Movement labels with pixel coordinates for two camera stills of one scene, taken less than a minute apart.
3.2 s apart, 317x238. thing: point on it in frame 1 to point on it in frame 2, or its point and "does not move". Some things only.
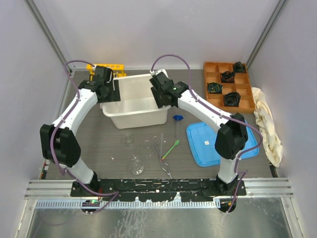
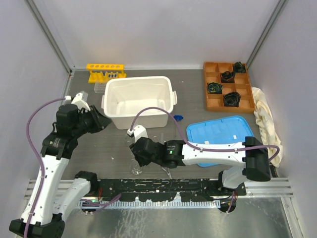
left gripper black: (116, 95) to (100, 121)
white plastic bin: (138, 107) does not move
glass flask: (136, 167) does not move
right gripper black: (158, 101) to (142, 161)
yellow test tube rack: (118, 69) does not move
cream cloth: (267, 126) does not move
